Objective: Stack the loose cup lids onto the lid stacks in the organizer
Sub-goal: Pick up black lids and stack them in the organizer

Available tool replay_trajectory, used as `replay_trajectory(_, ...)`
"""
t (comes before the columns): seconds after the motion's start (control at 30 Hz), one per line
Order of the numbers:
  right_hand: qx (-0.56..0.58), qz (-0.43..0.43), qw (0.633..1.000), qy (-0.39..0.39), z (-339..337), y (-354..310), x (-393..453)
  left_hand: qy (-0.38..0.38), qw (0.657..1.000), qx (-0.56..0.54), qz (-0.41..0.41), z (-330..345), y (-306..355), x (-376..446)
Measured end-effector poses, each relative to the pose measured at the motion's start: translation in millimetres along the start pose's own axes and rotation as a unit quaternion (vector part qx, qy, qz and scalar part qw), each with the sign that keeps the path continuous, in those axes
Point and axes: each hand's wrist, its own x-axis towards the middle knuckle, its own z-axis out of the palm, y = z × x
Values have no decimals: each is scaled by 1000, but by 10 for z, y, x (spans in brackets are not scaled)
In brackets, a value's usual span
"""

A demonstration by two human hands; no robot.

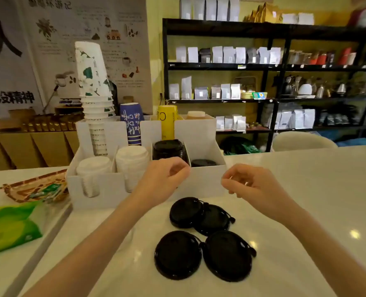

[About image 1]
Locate black metal shelf rack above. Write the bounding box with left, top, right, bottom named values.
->
left=162, top=17, right=366, bottom=153

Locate short black lid stack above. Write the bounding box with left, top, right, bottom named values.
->
left=190, top=158, right=218, bottom=168

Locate white banner with black characters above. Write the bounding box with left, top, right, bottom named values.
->
left=0, top=0, right=44, bottom=120

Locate bundle of green sachets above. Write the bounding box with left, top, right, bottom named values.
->
left=29, top=183, right=63, bottom=200

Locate row of jars and red tins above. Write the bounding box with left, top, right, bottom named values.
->
left=288, top=47, right=357, bottom=66

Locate black kettle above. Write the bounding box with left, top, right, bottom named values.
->
left=282, top=75, right=298, bottom=96

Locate stack of green-print paper cups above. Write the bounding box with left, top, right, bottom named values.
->
left=74, top=41, right=117, bottom=157

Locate person's right hand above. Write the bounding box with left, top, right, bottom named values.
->
left=221, top=163, right=295, bottom=225

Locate person's left hand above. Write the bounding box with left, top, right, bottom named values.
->
left=133, top=157, right=191, bottom=209

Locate white desk lamp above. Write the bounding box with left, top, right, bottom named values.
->
left=42, top=71, right=67, bottom=114

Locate row of black bags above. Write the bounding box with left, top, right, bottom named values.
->
left=317, top=111, right=357, bottom=127

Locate row of gold bags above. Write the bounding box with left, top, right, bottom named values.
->
left=243, top=2, right=281, bottom=24

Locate stack of black lids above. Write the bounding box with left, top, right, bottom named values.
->
left=152, top=139, right=190, bottom=166

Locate person's left forearm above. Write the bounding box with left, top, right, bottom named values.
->
left=21, top=194, right=163, bottom=297

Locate white illustrated poster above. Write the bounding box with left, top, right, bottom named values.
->
left=17, top=0, right=153, bottom=115

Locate row of gold packets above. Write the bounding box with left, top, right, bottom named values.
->
left=20, top=111, right=85, bottom=133

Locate person's right forearm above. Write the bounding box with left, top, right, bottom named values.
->
left=280, top=202, right=366, bottom=297

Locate stack of blue paper cups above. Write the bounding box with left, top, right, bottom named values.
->
left=119, top=102, right=145, bottom=146

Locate row of white and grey bags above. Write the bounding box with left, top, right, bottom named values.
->
left=175, top=45, right=282, bottom=65

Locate white chair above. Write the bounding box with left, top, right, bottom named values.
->
left=271, top=131, right=338, bottom=153

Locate blue plastic cover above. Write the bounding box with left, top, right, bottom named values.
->
left=337, top=137, right=366, bottom=148

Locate stack of yellow paper cups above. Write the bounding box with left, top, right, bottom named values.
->
left=157, top=105, right=179, bottom=141

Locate green tissue pack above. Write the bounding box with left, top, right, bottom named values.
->
left=0, top=200, right=44, bottom=258

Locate row of white and silver bags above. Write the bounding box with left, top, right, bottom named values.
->
left=168, top=75, right=242, bottom=100

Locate white cup and lid organizer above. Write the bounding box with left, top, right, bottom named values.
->
left=66, top=114, right=228, bottom=211

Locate row of tall white bags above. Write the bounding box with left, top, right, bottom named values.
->
left=179, top=0, right=241, bottom=22

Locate cluster of large white bags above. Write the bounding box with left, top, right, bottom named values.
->
left=274, top=108, right=316, bottom=130

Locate cluster of small white pouches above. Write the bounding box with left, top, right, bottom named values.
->
left=215, top=114, right=247, bottom=132

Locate cardboard display counter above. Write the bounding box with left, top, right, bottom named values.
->
left=0, top=131, right=81, bottom=172

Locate green plastic bag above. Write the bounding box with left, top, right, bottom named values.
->
left=220, top=136, right=261, bottom=156

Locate brown paper container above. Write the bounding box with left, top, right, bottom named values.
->
left=8, top=108, right=36, bottom=121

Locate woven bamboo tray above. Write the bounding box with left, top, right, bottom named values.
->
left=0, top=169, right=69, bottom=204

